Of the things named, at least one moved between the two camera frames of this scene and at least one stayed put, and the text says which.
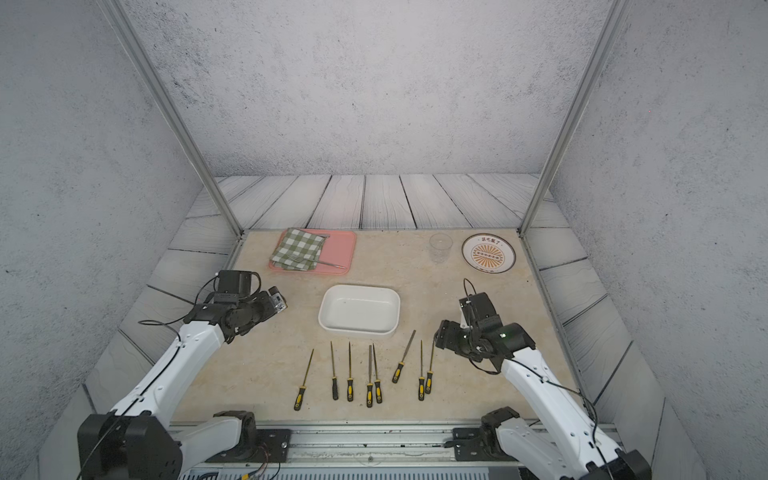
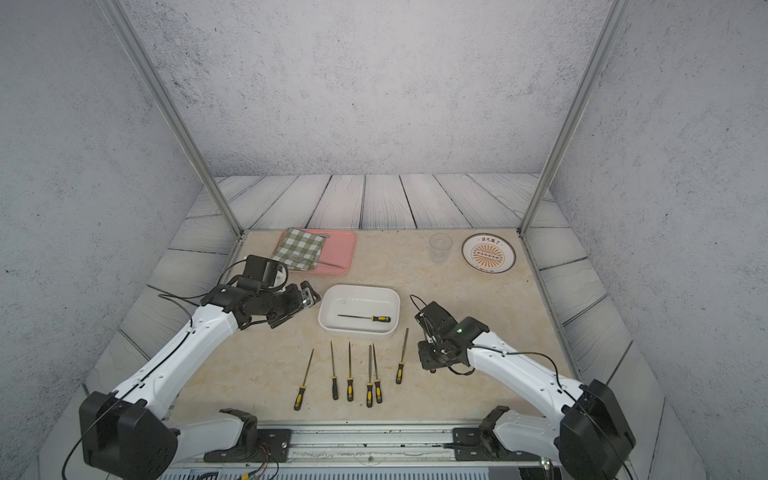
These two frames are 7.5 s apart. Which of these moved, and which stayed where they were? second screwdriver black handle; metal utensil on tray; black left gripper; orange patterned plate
Moved: black left gripper
Stayed: second screwdriver black handle; metal utensil on tray; orange patterned plate
